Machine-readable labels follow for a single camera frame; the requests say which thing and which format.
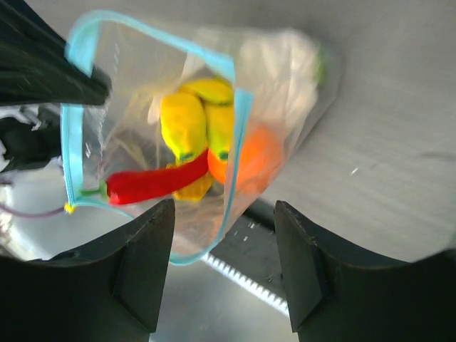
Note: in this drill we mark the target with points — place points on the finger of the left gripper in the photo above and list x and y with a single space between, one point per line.
34 68

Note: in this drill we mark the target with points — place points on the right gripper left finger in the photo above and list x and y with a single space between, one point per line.
109 289

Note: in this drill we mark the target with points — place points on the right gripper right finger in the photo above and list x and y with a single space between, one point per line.
339 291

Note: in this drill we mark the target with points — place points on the red toy chili pepper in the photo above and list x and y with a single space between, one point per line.
130 187

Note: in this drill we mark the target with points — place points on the toy orange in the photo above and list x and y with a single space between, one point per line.
261 157

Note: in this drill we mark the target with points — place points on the toy banana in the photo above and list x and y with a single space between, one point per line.
186 114

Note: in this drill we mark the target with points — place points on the clear zip top bag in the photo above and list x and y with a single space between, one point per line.
145 61

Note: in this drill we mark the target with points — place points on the toy cauliflower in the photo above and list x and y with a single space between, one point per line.
283 71

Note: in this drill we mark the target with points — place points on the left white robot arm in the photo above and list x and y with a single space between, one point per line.
27 148

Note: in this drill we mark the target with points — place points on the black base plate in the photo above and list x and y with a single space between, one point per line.
250 247

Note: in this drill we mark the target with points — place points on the slotted cable duct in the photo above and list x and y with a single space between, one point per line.
275 301

